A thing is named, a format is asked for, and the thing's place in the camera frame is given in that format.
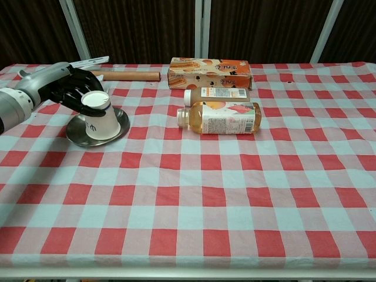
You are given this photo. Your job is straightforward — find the yellow tea bottle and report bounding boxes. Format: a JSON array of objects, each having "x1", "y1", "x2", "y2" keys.
[{"x1": 176, "y1": 101, "x2": 262, "y2": 135}]

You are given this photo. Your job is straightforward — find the white paper cup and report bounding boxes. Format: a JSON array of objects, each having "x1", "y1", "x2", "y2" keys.
[{"x1": 81, "y1": 90, "x2": 122, "y2": 140}]

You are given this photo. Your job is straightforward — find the brown cardboard tube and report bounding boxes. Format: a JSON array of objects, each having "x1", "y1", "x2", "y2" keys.
[{"x1": 89, "y1": 70, "x2": 161, "y2": 82}]

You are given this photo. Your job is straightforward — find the red white checkered tablecloth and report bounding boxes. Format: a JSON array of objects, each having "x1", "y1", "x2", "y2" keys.
[{"x1": 0, "y1": 62, "x2": 376, "y2": 270}]

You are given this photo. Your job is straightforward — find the dark partition panel white frame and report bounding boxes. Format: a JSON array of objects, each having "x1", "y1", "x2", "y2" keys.
[
  {"x1": 195, "y1": 0, "x2": 344, "y2": 64},
  {"x1": 58, "y1": 0, "x2": 203, "y2": 65},
  {"x1": 0, "y1": 0, "x2": 90, "y2": 70},
  {"x1": 311, "y1": 0, "x2": 376, "y2": 64}
]

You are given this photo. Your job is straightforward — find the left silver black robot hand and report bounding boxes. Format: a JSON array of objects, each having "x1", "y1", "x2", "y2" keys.
[{"x1": 16, "y1": 62, "x2": 108, "y2": 117}]

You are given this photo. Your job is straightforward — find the orange snack box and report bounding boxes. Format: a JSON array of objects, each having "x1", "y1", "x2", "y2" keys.
[{"x1": 167, "y1": 57, "x2": 254, "y2": 92}]

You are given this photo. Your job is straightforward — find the white folding laptop stand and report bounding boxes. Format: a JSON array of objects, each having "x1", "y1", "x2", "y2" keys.
[{"x1": 17, "y1": 55, "x2": 110, "y2": 83}]

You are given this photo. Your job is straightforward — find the round metal plate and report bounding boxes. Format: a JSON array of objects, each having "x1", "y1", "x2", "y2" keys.
[{"x1": 66, "y1": 107, "x2": 130, "y2": 147}]

